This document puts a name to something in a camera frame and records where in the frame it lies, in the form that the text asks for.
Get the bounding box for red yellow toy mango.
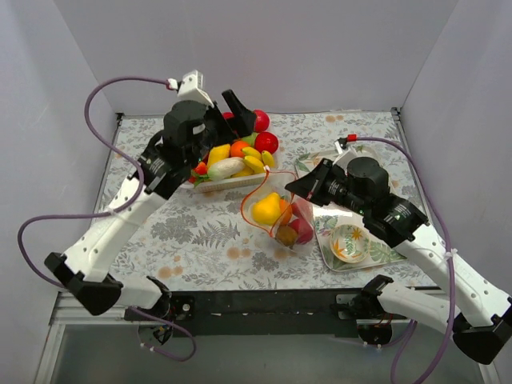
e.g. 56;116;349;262
206;144;230;168

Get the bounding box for clear zip top bag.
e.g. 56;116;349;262
240;168;314;249

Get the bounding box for red toy pomegranate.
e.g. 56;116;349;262
289;218;314;245

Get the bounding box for yellow toy peach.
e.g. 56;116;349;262
251;192;281;226

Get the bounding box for brown yellow toy fruit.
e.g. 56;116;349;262
274;226;298;248

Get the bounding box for orange toy orange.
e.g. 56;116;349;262
278;198;293;226

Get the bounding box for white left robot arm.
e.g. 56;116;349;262
45;90;256;320

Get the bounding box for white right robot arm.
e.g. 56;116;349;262
286;157;511;365

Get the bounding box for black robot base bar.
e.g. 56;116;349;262
123;275;395;347

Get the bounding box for red toy apple top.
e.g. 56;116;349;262
254;110;270;133

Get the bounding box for small orange toy tangerine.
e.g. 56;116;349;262
230;140;250;158

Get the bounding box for green toy fruit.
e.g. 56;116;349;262
242;132;258;147

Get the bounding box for red toy apple right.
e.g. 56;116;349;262
254;131;279;154

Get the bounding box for white toy radish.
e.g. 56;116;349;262
194;157;245;186

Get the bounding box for yellow toy banana bunch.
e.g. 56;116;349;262
233;146;276;178

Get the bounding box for white plastic fruit basket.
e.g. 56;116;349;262
179;131;282;194

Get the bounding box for floral rectangular tray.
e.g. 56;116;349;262
295;145;405;272

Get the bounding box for small floral bowl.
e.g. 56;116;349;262
329;224;370;264

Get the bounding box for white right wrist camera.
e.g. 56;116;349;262
333;141;358;170

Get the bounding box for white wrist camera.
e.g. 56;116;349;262
177;70;214;107
333;141;358;170

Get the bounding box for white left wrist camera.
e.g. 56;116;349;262
177;70;214;107

